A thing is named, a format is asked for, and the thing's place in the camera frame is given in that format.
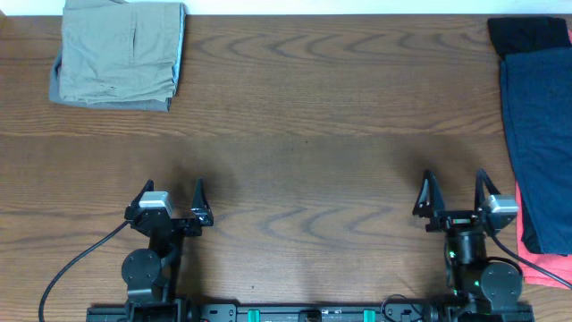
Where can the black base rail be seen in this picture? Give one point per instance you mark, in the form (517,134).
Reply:
(392,311)

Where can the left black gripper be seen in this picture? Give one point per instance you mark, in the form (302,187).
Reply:
(177,222)

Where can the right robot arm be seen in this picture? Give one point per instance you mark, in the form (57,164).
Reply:
(484,288)

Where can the folded grey shorts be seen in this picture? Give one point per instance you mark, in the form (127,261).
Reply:
(141,105)

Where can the red folded garment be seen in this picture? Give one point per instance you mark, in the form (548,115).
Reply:
(555,264)

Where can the khaki green shorts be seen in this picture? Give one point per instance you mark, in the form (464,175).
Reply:
(116,51)

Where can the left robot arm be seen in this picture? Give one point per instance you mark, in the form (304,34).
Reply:
(151,273)

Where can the navy blue folded garment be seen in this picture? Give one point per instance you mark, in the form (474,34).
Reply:
(536,110)

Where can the black folded garment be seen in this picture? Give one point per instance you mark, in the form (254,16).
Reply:
(515,35)

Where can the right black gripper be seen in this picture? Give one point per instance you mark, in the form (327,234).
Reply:
(458,220)

